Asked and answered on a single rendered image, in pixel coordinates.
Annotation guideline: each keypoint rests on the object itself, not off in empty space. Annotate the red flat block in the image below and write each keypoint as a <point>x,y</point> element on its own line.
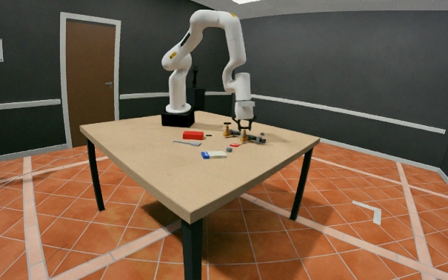
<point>193,135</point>

